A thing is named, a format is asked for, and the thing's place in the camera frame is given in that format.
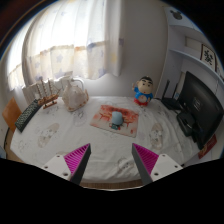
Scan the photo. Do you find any wooden model sailing ship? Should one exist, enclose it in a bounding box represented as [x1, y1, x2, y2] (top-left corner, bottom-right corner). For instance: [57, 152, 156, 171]
[34, 78, 63, 110]

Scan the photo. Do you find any black router with antennas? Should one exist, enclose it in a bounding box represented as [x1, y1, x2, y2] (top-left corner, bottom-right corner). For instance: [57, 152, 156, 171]
[160, 79, 183, 112]

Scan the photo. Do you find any large white conch shell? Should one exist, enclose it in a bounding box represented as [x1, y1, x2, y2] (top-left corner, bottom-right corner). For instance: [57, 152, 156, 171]
[61, 79, 90, 113]

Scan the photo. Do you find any white printed tablecloth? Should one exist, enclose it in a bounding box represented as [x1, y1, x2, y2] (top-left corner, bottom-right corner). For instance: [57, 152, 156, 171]
[9, 95, 201, 184]

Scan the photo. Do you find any black box device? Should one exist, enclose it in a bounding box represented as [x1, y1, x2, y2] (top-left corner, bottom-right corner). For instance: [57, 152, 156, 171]
[176, 111, 198, 138]

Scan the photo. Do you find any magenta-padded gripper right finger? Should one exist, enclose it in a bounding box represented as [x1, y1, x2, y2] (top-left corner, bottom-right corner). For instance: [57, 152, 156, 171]
[131, 143, 184, 186]

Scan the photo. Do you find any black computer monitor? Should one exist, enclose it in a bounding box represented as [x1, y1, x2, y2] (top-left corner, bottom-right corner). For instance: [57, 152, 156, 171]
[178, 70, 224, 150]

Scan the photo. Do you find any orange wooden chair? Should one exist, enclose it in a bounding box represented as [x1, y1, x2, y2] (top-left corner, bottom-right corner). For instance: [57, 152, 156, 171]
[1, 96, 23, 133]

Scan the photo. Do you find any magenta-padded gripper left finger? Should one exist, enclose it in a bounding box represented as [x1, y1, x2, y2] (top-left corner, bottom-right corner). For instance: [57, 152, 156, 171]
[42, 143, 92, 186]

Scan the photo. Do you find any dark computer keyboard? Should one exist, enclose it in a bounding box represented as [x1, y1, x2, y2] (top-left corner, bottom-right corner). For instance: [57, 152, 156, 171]
[14, 98, 43, 133]

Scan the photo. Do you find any red flat packet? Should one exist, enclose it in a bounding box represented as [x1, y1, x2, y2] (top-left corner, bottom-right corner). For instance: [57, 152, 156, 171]
[197, 133, 218, 160]

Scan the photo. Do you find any white sheer star curtain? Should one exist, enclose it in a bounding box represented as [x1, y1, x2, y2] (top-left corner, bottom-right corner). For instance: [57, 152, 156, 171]
[8, 0, 126, 91]

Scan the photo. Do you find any cartoon boy figurine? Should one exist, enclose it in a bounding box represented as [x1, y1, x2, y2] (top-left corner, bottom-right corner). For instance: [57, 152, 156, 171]
[132, 75, 155, 108]

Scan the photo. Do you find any light blue computer mouse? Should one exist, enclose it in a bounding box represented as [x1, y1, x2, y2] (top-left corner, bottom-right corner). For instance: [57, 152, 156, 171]
[109, 110, 124, 130]

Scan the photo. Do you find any white shelf unit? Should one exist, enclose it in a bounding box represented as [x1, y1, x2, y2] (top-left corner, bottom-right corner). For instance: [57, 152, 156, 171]
[156, 6, 224, 101]

